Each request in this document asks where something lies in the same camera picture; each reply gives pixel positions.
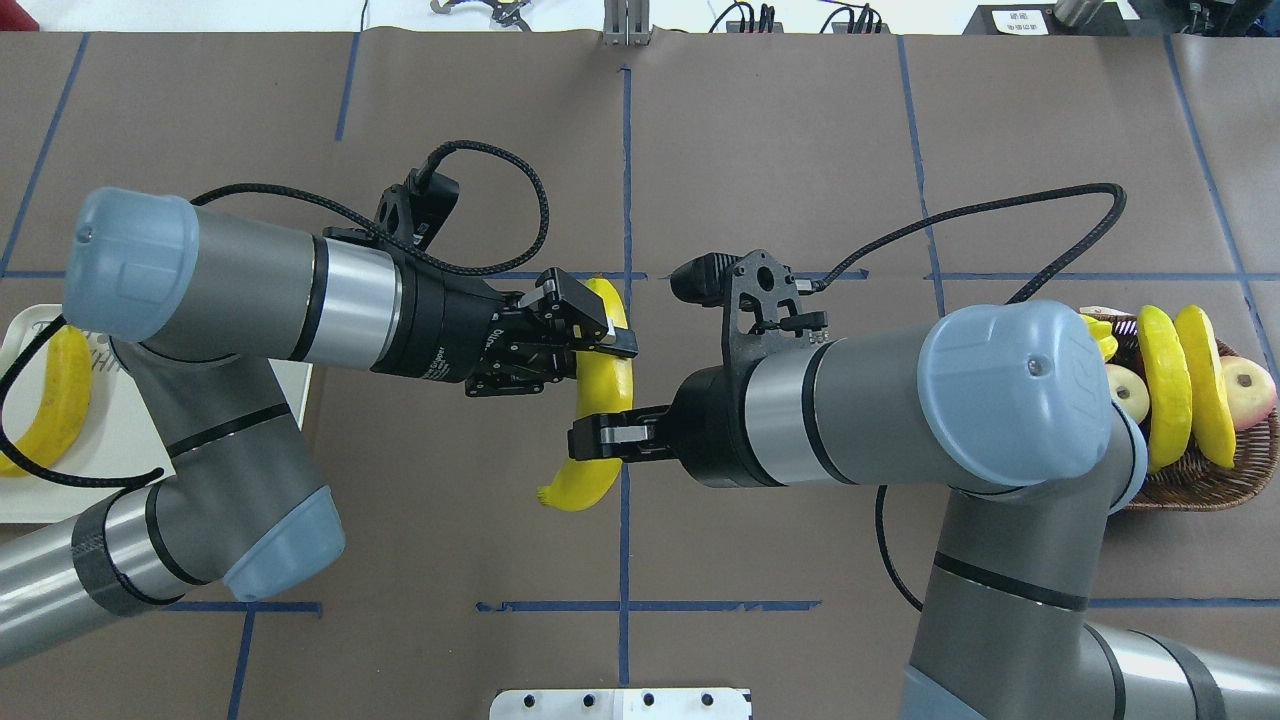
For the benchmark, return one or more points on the pink red apple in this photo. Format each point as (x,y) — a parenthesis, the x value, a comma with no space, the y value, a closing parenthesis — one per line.
(1251,391)

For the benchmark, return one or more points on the yellow banana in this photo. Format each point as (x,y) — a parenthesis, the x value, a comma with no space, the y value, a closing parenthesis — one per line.
(1212,424)
(1168,383)
(65,399)
(605,384)

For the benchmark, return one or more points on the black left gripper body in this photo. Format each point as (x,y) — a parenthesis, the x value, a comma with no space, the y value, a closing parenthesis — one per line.
(447,327)

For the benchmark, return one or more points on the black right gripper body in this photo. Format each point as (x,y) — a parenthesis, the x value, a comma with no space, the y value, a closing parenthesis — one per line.
(708,427)

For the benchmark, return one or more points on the white rectangular bear plate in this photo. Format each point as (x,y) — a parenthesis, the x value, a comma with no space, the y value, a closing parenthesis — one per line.
(116,438)

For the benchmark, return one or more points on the aluminium frame post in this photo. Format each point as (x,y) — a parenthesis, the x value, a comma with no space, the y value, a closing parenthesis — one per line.
(627,23)

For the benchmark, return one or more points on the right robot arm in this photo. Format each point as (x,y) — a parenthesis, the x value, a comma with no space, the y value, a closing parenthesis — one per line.
(1006,406)

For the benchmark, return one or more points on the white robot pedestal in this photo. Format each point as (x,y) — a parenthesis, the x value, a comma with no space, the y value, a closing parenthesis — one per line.
(623,703)

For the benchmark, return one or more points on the yellow star fruit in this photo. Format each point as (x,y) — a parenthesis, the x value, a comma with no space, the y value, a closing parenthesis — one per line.
(1102,332)

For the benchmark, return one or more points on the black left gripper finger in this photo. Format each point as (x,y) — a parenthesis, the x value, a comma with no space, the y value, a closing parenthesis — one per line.
(574,314)
(620,342)

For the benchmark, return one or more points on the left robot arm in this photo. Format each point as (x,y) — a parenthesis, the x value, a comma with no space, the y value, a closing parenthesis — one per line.
(197,305)

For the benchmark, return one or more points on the brown wicker basket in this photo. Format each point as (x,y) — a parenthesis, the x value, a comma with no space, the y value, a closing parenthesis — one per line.
(1193,483)

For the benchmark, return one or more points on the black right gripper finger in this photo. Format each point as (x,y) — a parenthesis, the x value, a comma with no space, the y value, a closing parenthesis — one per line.
(630,436)

